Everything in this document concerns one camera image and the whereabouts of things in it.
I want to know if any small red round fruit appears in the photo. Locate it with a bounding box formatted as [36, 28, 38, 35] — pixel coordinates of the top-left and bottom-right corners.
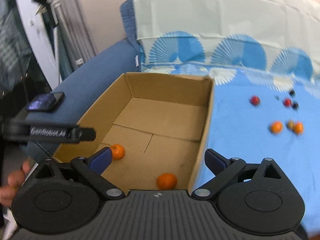
[283, 98, 292, 107]

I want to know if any black smartphone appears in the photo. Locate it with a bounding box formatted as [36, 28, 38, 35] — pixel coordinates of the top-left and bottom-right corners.
[26, 92, 65, 112]

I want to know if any blue white fan-pattern cloth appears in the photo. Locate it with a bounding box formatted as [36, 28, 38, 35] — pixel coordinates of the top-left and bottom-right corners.
[133, 0, 319, 235]

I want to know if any white door frame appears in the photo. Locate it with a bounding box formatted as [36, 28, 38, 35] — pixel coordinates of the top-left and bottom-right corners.
[16, 0, 57, 89]

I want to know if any red cherry tomato with stem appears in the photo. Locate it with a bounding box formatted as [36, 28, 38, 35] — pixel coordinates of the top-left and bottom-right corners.
[249, 95, 261, 107]

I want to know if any brown cardboard box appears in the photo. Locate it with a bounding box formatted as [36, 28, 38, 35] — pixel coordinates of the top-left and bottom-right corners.
[54, 73, 214, 192]

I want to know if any small tan fruit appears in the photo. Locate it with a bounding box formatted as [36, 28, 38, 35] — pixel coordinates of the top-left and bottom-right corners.
[286, 120, 295, 131]

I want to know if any orange tangerine with stem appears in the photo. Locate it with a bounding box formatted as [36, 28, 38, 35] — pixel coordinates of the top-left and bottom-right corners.
[110, 144, 125, 160]

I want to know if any person's left hand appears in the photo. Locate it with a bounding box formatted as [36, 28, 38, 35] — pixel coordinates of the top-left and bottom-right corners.
[1, 160, 31, 207]

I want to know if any grey curtain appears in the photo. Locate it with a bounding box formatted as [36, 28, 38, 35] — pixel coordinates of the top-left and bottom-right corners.
[51, 0, 98, 67]

